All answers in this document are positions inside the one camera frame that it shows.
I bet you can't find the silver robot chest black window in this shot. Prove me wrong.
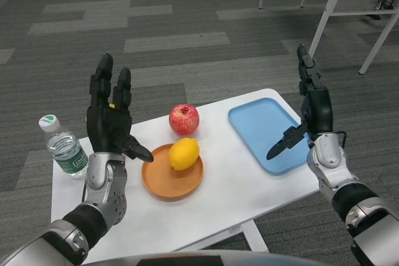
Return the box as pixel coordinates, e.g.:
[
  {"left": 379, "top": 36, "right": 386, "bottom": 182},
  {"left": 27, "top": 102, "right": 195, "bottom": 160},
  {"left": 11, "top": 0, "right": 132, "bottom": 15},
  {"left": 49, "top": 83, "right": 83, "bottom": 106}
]
[{"left": 90, "top": 249, "right": 272, "bottom": 266}]

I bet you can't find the red apple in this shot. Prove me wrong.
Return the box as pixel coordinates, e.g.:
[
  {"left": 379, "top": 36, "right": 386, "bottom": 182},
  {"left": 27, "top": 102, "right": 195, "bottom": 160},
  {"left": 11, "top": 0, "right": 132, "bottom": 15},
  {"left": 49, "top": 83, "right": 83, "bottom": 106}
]
[{"left": 169, "top": 103, "right": 200, "bottom": 136}]

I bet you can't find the clear water bottle white cap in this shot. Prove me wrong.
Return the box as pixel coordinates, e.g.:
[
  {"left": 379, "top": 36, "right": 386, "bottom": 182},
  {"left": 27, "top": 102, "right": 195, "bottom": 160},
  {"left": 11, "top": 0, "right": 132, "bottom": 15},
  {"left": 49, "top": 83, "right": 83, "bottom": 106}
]
[{"left": 38, "top": 114, "right": 90, "bottom": 180}]

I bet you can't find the yellow lemon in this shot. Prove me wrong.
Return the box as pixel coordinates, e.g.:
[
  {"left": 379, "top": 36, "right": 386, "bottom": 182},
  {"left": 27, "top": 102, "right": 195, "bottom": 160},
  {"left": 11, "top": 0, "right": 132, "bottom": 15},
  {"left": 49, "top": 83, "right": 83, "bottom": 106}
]
[{"left": 168, "top": 138, "right": 200, "bottom": 171}]

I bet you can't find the white table leg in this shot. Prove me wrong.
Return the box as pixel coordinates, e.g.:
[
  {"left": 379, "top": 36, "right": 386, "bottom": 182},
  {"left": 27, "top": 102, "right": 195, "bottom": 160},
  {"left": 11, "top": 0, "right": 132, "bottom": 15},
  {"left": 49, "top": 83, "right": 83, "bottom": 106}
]
[{"left": 229, "top": 217, "right": 269, "bottom": 253}]

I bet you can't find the light blue rectangular tray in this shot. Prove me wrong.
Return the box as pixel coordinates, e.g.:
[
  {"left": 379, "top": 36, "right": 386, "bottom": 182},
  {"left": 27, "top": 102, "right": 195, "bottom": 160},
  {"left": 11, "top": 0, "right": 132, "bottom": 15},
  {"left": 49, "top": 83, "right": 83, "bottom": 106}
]
[{"left": 228, "top": 97, "right": 312, "bottom": 175}]

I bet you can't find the orange round plate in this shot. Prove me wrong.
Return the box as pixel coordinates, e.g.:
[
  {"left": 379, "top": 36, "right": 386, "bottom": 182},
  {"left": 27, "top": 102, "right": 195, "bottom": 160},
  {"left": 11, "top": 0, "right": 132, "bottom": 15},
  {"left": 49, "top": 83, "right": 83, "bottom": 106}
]
[{"left": 141, "top": 143, "right": 205, "bottom": 202}]

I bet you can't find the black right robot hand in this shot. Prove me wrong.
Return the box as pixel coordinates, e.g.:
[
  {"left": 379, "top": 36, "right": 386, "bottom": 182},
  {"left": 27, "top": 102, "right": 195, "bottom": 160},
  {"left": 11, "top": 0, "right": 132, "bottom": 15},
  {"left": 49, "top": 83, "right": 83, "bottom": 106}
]
[{"left": 266, "top": 44, "right": 334, "bottom": 161}]

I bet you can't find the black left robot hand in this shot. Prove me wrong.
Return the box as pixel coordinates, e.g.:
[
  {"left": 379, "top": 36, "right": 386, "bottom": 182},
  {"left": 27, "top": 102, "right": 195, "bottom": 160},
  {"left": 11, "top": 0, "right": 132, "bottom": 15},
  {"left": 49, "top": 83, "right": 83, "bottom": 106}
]
[{"left": 85, "top": 53, "right": 154, "bottom": 163}]

